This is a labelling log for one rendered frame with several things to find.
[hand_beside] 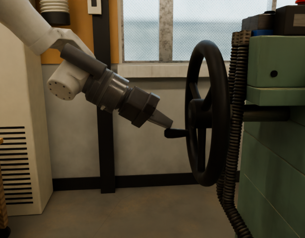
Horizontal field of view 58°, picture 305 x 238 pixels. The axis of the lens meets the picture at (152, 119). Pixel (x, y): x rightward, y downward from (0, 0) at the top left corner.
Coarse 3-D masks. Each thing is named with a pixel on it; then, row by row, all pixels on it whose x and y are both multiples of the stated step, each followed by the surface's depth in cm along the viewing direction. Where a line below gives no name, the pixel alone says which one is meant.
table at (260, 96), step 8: (248, 88) 52; (256, 88) 49; (264, 88) 48; (272, 88) 48; (280, 88) 48; (288, 88) 48; (296, 88) 48; (304, 88) 48; (248, 96) 52; (256, 96) 49; (264, 96) 47; (272, 96) 48; (280, 96) 48; (288, 96) 48; (296, 96) 48; (304, 96) 48; (256, 104) 49; (264, 104) 48; (272, 104) 48; (280, 104) 48; (288, 104) 48; (296, 104) 48; (304, 104) 48
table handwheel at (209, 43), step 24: (216, 48) 47; (192, 72) 63; (216, 72) 43; (192, 96) 67; (216, 96) 42; (192, 120) 54; (216, 120) 42; (264, 120) 56; (192, 144) 65; (216, 144) 43; (192, 168) 60; (216, 168) 45
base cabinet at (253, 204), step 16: (256, 144) 71; (256, 160) 71; (272, 160) 63; (240, 176) 83; (256, 176) 72; (272, 176) 63; (288, 176) 56; (304, 176) 51; (240, 192) 83; (256, 192) 71; (272, 192) 63; (288, 192) 56; (304, 192) 51; (240, 208) 83; (256, 208) 71; (272, 208) 62; (288, 208) 56; (304, 208) 51; (256, 224) 71; (272, 224) 63; (288, 224) 56; (304, 224) 51
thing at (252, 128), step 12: (288, 120) 56; (252, 132) 74; (264, 132) 67; (276, 132) 61; (288, 132) 56; (300, 132) 52; (264, 144) 67; (276, 144) 61; (288, 144) 56; (300, 144) 52; (288, 156) 56; (300, 156) 52; (300, 168) 52
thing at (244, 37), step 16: (240, 32) 52; (240, 48) 52; (240, 64) 53; (240, 80) 53; (240, 96) 53; (240, 112) 54; (240, 128) 54; (224, 176) 61; (224, 192) 57; (224, 208) 57; (240, 224) 53
